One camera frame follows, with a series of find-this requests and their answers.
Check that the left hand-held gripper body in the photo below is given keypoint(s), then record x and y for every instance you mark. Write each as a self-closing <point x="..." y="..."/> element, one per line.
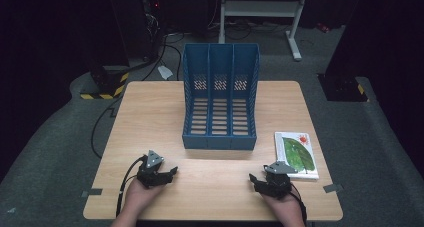
<point x="150" y="175"/>

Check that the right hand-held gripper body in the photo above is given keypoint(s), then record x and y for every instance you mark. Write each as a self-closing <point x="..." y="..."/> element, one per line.
<point x="278" y="183"/>

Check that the white book with green leaf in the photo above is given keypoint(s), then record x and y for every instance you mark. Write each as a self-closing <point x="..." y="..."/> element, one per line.
<point x="297" y="152"/>

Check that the blue three-slot file rack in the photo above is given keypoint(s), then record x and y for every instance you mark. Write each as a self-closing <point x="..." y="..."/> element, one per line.
<point x="220" y="142"/>

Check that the person's left hand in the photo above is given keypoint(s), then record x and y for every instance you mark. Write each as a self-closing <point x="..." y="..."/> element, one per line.
<point x="141" y="197"/>

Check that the person's right hand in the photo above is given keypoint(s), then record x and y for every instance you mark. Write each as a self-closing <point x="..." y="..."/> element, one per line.
<point x="283" y="207"/>

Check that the grey tape strip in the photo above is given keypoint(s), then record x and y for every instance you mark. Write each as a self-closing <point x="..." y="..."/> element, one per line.
<point x="92" y="192"/>
<point x="332" y="188"/>

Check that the black stand with striped base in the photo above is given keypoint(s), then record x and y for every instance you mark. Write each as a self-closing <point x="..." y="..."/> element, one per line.
<point x="106" y="83"/>

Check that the black stand base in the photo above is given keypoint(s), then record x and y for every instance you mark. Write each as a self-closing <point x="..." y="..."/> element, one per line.
<point x="343" y="88"/>

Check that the small grey tape piece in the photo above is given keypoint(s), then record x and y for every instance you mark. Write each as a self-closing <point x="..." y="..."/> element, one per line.
<point x="11" y="210"/>

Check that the small red object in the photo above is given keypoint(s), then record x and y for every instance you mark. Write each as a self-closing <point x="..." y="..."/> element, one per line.
<point x="322" y="27"/>

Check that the white metal stand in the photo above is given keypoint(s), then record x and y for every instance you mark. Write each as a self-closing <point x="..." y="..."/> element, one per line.
<point x="260" y="8"/>

